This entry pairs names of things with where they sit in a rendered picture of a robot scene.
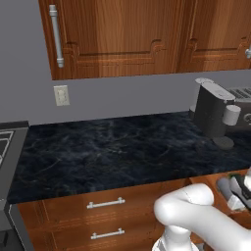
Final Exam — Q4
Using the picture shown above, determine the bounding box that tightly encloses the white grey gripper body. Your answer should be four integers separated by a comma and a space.
228, 176, 251, 211

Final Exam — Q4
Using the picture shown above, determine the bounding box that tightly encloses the open wooden drawer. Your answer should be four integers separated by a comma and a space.
188, 168, 251, 244

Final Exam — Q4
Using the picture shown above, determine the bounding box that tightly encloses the dark grey coffee machine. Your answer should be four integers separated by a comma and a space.
188, 76, 242, 151

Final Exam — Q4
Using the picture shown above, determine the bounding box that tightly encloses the silver toaster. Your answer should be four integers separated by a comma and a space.
226, 85, 251, 132

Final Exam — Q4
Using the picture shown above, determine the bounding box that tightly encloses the wooden drawer front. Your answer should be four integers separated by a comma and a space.
28, 214, 171, 251
17, 177, 191, 233

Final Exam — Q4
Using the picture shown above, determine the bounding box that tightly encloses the silver drawer handle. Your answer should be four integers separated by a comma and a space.
90, 227, 126, 240
85, 196, 126, 210

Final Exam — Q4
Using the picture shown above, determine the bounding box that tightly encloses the wooden cupboard door, long handle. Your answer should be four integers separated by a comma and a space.
37, 0, 184, 81

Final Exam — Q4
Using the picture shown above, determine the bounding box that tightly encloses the beige wall outlet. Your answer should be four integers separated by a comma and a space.
53, 84, 71, 107

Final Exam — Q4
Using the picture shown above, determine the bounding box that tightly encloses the long silver cupboard handle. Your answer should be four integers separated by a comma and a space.
48, 4, 65, 69

